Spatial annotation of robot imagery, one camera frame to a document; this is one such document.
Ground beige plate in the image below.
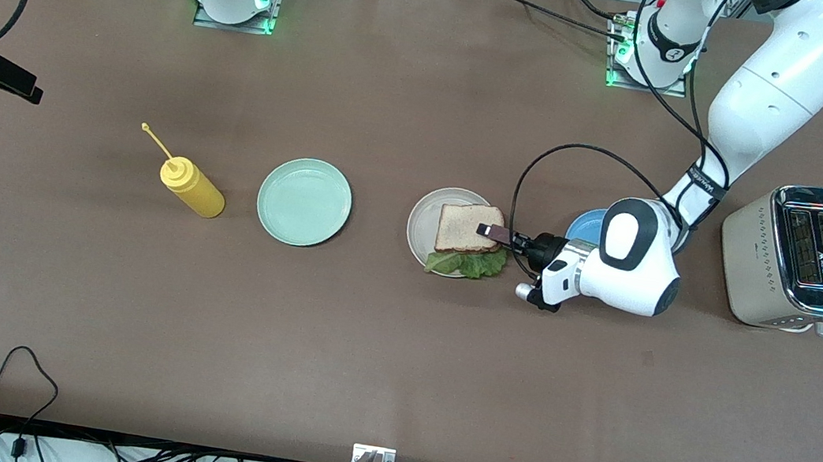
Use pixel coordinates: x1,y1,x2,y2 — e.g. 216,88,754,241
401,182,498,280

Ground thin black looped cable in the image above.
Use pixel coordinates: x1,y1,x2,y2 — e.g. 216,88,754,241
0,342,65,462

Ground blue plate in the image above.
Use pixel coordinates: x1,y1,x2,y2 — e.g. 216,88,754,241
565,204,611,249

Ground long black table cable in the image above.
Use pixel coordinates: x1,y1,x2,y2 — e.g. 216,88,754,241
448,0,633,42

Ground pale green plate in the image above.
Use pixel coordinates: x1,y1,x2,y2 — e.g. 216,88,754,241
252,153,357,253

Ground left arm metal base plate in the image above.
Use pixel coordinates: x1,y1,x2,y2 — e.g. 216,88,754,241
604,11,697,99

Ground yellow mustard squeeze bottle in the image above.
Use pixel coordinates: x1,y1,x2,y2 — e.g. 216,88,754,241
131,121,235,222

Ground short black table cable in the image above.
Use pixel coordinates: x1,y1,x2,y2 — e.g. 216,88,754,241
560,0,630,23

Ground beige chrome toaster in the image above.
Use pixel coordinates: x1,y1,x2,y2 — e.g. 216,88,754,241
709,176,823,337

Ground green lettuce leaf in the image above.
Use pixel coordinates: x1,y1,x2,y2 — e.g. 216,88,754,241
423,238,510,285

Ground brown bread slice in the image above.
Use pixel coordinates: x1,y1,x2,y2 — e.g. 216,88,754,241
434,199,509,260

